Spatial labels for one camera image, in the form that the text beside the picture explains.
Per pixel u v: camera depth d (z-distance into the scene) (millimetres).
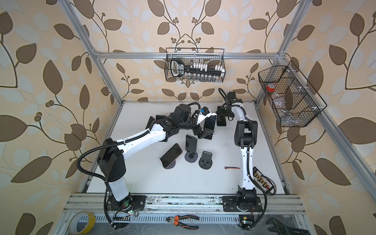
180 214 719
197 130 676
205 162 829
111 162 460
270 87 866
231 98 912
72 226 666
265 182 801
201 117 657
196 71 841
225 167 865
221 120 1146
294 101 729
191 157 907
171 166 818
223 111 997
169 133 596
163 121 608
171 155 826
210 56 910
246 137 664
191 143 790
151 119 907
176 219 697
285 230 669
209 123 937
